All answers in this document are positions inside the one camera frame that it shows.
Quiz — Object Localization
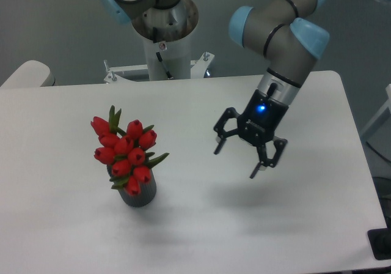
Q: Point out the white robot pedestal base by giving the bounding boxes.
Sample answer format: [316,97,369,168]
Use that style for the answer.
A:
[103,0,215,84]

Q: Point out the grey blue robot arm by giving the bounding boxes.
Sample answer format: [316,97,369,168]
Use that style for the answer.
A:
[101,0,329,170]

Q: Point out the black device at table edge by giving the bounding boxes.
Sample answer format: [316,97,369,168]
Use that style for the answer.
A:
[367,228,390,261]

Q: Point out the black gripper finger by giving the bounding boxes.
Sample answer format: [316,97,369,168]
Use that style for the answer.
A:
[250,138,287,179]
[213,107,239,155]

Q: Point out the dark grey ribbed vase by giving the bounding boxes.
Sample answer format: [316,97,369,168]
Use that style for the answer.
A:
[107,165,157,207]

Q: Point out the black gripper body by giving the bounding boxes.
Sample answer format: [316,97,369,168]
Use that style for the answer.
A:
[237,89,288,147]

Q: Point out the white furniture frame right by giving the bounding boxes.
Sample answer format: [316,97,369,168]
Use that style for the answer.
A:
[360,84,390,141]

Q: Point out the black pedestal cable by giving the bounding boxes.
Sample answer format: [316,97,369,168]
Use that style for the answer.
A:
[155,51,175,80]

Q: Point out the red tulip bouquet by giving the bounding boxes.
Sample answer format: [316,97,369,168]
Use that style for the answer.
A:
[90,105,170,197]

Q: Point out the white chair armrest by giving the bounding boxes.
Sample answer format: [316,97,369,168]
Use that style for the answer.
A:
[1,60,56,89]

